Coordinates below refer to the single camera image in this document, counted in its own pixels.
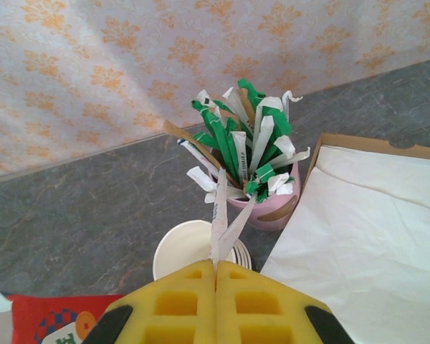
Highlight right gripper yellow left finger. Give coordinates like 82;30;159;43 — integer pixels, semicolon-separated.
82;259;216;344

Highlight stack of paper cups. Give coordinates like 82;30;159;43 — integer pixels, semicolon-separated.
153;219;252;283

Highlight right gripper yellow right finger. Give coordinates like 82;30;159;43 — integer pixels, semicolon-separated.
216;260;356;344

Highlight brown cardboard napkin tray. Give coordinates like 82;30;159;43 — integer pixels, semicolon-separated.
300;133;430;196

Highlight brown paper wrapped straw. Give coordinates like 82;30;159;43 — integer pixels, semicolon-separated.
162;120;225;173

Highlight pink ceramic straw holder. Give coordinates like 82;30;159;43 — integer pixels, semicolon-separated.
205;161;302;232

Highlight red paper takeout bag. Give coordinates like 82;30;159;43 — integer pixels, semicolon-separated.
0;290;127;344

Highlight white paper straw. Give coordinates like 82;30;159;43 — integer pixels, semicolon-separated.
218;193;258;265
209;167;231;265

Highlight cardboard box with white paper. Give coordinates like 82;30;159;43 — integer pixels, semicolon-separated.
259;145;430;344

